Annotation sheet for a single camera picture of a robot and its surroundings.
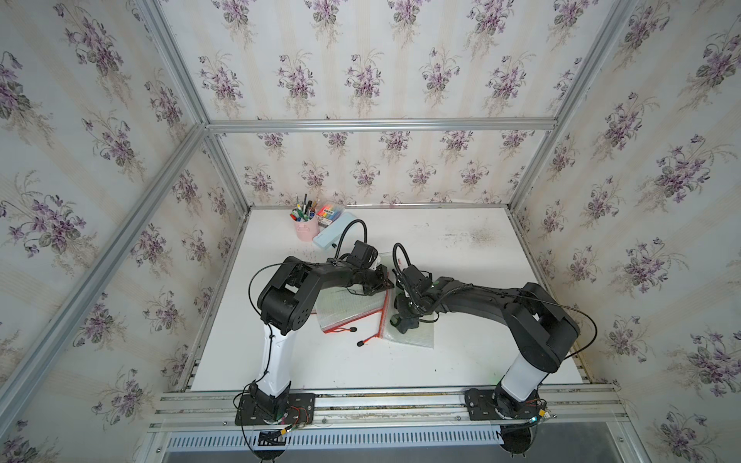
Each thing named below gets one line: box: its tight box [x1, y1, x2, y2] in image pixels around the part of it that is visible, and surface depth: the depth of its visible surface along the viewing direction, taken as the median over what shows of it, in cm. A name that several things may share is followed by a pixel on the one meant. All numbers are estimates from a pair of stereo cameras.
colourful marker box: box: [316, 202, 345, 229], surface depth 120 cm
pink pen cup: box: [289, 206, 320, 243], surface depth 104 cm
